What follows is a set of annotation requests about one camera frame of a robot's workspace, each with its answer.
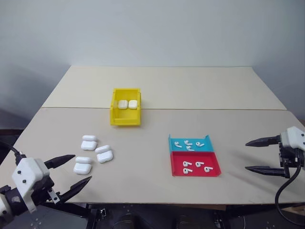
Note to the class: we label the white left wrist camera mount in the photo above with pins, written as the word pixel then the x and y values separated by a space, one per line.
pixel 26 175

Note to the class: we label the yellow plastic bin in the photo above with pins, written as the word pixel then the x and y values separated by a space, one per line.
pixel 125 119

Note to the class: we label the red plastic tray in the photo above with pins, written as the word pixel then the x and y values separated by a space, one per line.
pixel 195 171

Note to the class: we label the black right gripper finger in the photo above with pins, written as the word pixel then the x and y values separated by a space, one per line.
pixel 267 170
pixel 264 141

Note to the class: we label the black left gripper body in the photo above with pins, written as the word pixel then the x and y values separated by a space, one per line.
pixel 44 187

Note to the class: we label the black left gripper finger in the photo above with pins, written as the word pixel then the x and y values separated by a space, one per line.
pixel 74 188
pixel 58 161

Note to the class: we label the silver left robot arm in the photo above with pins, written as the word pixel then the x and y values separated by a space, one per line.
pixel 10 204

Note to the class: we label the white wireless earbud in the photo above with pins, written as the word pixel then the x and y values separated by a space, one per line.
pixel 207 169
pixel 177 143
pixel 188 142
pixel 186 171
pixel 186 163
pixel 199 144
pixel 190 148
pixel 198 164

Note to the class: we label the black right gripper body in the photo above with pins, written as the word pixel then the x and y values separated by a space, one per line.
pixel 291 159

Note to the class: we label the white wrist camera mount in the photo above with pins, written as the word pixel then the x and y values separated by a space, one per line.
pixel 26 175
pixel 291 138

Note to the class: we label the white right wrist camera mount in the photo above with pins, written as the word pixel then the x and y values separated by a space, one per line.
pixel 291 138

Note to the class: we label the brown wooden board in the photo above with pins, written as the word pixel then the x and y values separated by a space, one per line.
pixel 294 211

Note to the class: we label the dark grey dotted platform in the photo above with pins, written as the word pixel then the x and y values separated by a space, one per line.
pixel 47 218

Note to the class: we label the blue plastic tray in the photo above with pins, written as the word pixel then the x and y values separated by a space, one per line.
pixel 206 147

